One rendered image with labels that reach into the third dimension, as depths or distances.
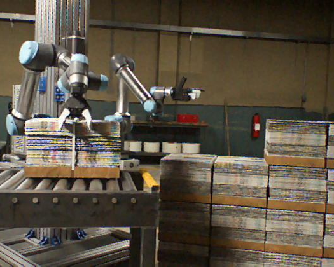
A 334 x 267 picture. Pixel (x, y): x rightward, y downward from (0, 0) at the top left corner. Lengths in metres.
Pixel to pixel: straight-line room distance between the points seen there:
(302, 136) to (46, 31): 1.66
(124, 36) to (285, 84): 3.85
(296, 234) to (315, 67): 8.06
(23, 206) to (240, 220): 1.20
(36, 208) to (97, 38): 7.58
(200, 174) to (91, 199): 0.91
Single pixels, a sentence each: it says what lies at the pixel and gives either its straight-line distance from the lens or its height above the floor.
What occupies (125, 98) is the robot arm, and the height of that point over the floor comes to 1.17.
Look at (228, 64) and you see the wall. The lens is 9.22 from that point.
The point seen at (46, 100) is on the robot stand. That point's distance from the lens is 2.63.
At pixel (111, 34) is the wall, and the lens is 8.86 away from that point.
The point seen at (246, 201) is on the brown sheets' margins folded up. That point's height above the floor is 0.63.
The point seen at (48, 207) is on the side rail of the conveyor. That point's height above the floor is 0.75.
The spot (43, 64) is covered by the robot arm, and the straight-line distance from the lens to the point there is 2.13.
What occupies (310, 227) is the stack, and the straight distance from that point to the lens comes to 2.22.
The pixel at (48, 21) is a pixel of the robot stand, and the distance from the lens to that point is 2.68.
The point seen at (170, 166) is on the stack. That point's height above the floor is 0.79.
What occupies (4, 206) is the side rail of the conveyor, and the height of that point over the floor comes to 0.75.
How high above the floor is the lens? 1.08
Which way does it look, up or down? 3 degrees down
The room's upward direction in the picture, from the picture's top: 2 degrees clockwise
